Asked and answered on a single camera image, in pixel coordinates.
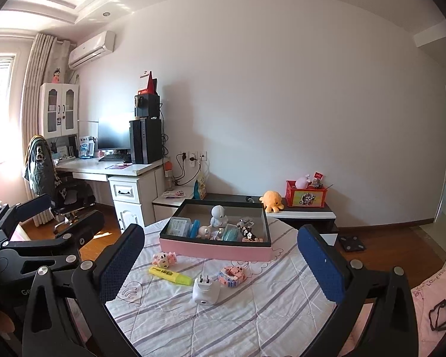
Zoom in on black speaker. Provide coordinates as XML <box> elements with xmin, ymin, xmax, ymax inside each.
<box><xmin>134</xmin><ymin>94</ymin><xmax>161</xmax><ymax>119</ymax></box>

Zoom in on black flower hair clip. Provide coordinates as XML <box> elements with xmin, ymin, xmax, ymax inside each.
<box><xmin>237</xmin><ymin>219</ymin><xmax>255</xmax><ymax>241</ymax></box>

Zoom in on pink cube block toy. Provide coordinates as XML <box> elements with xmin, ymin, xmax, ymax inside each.
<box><xmin>218</xmin><ymin>265</ymin><xmax>246</xmax><ymax>287</ymax></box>

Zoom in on striped white quilt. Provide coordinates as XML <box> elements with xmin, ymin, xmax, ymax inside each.
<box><xmin>104</xmin><ymin>217</ymin><xmax>362</xmax><ymax>357</ymax></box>

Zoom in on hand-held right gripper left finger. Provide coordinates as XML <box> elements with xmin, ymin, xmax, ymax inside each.
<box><xmin>22</xmin><ymin>224</ymin><xmax>145</xmax><ymax>357</ymax></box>

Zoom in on teal snack bag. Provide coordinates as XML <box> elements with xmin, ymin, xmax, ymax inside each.
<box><xmin>194</xmin><ymin>173</ymin><xmax>208</xmax><ymax>200</ymax></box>

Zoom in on white nightstand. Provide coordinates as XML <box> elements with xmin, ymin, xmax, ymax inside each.
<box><xmin>151</xmin><ymin>187</ymin><xmax>196</xmax><ymax>228</ymax></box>

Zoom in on clear case with teal masks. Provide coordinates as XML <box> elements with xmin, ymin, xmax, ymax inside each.
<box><xmin>223</xmin><ymin>223</ymin><xmax>242</xmax><ymax>242</ymax></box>

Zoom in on computer monitor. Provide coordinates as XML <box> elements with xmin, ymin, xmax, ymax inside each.
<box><xmin>97</xmin><ymin>113</ymin><xmax>135</xmax><ymax>153</ymax></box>

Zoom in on black bathroom scale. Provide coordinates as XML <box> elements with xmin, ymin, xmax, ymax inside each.
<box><xmin>337</xmin><ymin>234</ymin><xmax>368</xmax><ymax>253</ymax></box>

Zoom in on red storage box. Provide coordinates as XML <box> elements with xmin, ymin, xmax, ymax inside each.
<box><xmin>285</xmin><ymin>179</ymin><xmax>328</xmax><ymax>208</ymax></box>

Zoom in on black office chair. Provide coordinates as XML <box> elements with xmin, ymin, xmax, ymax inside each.
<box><xmin>24</xmin><ymin>134</ymin><xmax>98</xmax><ymax>236</ymax></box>

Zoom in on black white low cabinet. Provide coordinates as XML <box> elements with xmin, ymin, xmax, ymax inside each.
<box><xmin>204</xmin><ymin>192</ymin><xmax>339</xmax><ymax>247</ymax></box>

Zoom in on white astronaut figure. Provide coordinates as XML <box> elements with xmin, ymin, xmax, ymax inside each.
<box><xmin>210</xmin><ymin>205</ymin><xmax>228</xmax><ymax>228</ymax></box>

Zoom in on pink bed sheet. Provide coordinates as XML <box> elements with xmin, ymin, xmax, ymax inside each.
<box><xmin>336</xmin><ymin>256</ymin><xmax>446</xmax><ymax>357</ymax></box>

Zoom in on pink box with dark rim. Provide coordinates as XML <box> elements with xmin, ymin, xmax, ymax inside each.
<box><xmin>159</xmin><ymin>199</ymin><xmax>274</xmax><ymax>263</ymax></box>

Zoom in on orange octopus plush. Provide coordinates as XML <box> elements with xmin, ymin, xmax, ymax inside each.
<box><xmin>260</xmin><ymin>190</ymin><xmax>285</xmax><ymax>214</ymax></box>

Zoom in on yellow highlighter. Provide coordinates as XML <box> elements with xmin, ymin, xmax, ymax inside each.
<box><xmin>149</xmin><ymin>265</ymin><xmax>194</xmax><ymax>286</ymax></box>

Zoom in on clear case with blue cloth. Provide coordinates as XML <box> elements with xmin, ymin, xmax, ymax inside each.
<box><xmin>167</xmin><ymin>217</ymin><xmax>192</xmax><ymax>237</ymax></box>

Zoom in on black computer tower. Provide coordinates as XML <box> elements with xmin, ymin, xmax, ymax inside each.
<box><xmin>129</xmin><ymin>118</ymin><xmax>164</xmax><ymax>165</ymax></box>

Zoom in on white wall socket strip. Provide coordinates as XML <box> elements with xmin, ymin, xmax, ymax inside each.
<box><xmin>178</xmin><ymin>151</ymin><xmax>208</xmax><ymax>162</ymax></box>

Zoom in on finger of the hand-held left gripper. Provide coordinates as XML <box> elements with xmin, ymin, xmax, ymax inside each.
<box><xmin>3</xmin><ymin>210</ymin><xmax>105</xmax><ymax>268</ymax></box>
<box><xmin>0</xmin><ymin>194</ymin><xmax>53</xmax><ymax>245</ymax></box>

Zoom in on white air conditioner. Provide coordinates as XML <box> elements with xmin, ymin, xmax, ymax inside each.
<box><xmin>67</xmin><ymin>30</ymin><xmax>117</xmax><ymax>71</ymax></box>

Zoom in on white glass door cabinet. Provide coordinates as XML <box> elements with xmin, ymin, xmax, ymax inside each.
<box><xmin>39</xmin><ymin>82</ymin><xmax>80</xmax><ymax>138</ymax></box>

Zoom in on black power cables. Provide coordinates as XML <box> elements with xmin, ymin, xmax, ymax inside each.
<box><xmin>174</xmin><ymin>154</ymin><xmax>187</xmax><ymax>187</ymax></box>

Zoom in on white computer desk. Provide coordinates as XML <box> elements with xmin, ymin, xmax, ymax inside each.
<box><xmin>54</xmin><ymin>154</ymin><xmax>169</xmax><ymax>232</ymax></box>

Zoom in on small pink block animal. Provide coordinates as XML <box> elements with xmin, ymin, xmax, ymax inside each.
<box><xmin>152</xmin><ymin>252</ymin><xmax>178</xmax><ymax>267</ymax></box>

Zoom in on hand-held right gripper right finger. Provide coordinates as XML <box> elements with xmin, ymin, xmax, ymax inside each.
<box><xmin>297</xmin><ymin>224</ymin><xmax>420</xmax><ymax>357</ymax></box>

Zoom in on person's left hand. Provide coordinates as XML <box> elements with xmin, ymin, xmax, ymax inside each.
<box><xmin>0</xmin><ymin>307</ymin><xmax>16</xmax><ymax>334</ymax></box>

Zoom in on white plug night light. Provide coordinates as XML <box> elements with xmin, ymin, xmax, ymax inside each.
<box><xmin>192</xmin><ymin>274</ymin><xmax>222</xmax><ymax>306</ymax></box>

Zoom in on red desk calendar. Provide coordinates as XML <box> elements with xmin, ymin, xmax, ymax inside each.
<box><xmin>138</xmin><ymin>69</ymin><xmax>159</xmax><ymax>96</ymax></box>

